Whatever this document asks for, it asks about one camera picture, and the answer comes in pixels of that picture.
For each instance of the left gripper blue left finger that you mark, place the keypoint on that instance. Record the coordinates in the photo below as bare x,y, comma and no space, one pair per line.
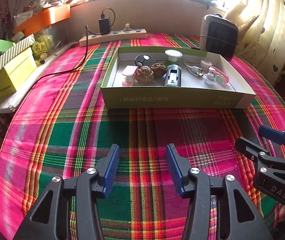
48,218

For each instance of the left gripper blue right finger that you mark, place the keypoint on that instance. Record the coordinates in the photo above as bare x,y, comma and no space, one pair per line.
237,216

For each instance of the black rectangular device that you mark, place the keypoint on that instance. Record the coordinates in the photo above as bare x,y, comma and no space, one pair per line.
173,76

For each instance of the brown walnut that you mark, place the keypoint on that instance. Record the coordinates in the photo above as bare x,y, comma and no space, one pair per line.
158,69
144,75

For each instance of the green white cable spool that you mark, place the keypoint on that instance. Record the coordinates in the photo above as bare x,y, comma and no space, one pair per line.
173,57

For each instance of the black oval remote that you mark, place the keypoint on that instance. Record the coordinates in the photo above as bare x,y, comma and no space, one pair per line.
144,60

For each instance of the pink cable winder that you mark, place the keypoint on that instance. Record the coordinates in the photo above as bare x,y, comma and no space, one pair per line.
128,74

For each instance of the plaid bed cloth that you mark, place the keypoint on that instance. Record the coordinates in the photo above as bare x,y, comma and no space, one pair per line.
63,127

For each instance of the cream heart curtain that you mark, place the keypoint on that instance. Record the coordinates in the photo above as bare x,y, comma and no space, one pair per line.
261,39

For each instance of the green white cardboard box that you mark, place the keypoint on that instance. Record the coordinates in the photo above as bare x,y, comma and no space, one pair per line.
193,92

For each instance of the grey portable heater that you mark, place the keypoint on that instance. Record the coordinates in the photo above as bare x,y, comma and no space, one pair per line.
218,35

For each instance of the yellow green shoebox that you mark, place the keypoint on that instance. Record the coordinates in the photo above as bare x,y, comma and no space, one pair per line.
16,72

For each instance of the yellow toy figure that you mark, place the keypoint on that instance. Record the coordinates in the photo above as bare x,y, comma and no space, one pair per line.
43,46

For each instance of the beige power strip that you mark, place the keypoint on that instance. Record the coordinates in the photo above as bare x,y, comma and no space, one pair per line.
113,36

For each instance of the beige plug on strip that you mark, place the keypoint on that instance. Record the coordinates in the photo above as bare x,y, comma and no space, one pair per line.
128,27

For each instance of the black charger adapter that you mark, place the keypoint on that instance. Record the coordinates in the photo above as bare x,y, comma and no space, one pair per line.
104,26

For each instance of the orange storage box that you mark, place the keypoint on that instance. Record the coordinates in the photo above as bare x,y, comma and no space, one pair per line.
43,19

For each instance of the red berry branches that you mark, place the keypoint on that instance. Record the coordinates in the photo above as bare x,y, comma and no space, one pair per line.
7,18

